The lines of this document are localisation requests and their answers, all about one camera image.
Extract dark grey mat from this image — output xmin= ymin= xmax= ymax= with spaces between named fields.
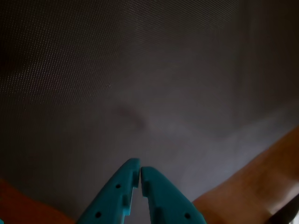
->
xmin=0 ymin=0 xmax=299 ymax=222

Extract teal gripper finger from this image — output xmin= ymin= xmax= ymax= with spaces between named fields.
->
xmin=76 ymin=158 xmax=141 ymax=224
xmin=140 ymin=166 xmax=206 ymax=224

